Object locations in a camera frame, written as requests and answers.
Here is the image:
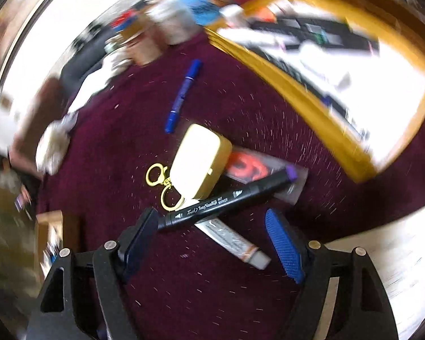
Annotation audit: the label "white papers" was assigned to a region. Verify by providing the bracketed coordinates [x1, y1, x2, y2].
[68, 70, 114, 114]

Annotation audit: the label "small white jar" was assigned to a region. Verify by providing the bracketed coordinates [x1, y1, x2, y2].
[221, 4, 249, 28]

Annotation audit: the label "blue marker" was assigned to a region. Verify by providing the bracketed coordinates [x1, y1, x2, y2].
[164, 59, 203, 135]

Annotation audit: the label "dark purple tablecloth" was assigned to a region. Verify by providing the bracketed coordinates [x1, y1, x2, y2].
[35, 32, 425, 340]

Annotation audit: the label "white plastic jar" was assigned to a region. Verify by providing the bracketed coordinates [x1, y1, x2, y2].
[148, 0, 199, 45]

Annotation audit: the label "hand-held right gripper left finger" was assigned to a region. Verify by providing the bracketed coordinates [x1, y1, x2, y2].
[28, 207, 160, 340]

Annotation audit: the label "row of black markers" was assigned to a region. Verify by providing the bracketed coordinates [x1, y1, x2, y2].
[250, 12, 380, 123]

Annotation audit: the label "beige case with gold keychain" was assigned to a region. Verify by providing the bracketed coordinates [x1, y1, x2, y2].
[145, 124, 233, 210]

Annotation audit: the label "black double-ended marker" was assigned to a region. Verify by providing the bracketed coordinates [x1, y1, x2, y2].
[157, 168, 300, 233]

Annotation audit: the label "orange packet in clear plastic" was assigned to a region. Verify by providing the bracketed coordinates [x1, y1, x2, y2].
[222, 147, 309, 205]

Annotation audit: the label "wooden tray with pens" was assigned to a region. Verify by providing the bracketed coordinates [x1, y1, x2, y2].
[35, 210, 81, 281]

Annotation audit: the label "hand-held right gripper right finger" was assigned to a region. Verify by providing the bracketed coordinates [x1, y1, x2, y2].
[265, 209, 399, 340]

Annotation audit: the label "silver tube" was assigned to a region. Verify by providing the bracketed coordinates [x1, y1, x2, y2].
[194, 218, 272, 270]

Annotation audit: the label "black leather sofa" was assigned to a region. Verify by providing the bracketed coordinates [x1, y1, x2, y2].
[59, 25, 129, 93]

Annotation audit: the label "gold tray box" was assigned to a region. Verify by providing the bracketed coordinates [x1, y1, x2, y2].
[203, 0, 425, 185]

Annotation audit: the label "clear bag of white rolls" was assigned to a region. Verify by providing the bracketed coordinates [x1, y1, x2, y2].
[35, 111, 79, 175]

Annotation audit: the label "brown armchair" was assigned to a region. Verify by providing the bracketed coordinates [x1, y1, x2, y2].
[8, 77, 69, 171]

